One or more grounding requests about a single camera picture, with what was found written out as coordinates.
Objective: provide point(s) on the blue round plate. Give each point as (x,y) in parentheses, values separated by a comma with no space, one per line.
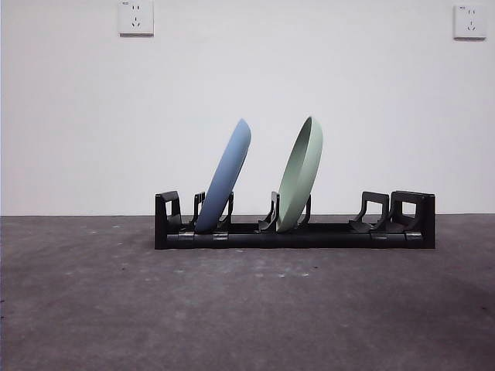
(226,174)

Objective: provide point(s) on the green round plate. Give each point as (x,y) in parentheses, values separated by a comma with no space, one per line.
(299,178)

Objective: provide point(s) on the black plate rack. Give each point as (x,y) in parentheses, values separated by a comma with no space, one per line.
(340,237)

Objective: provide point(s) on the white wall socket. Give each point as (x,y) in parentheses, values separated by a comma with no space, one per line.
(470,22)
(135,17)

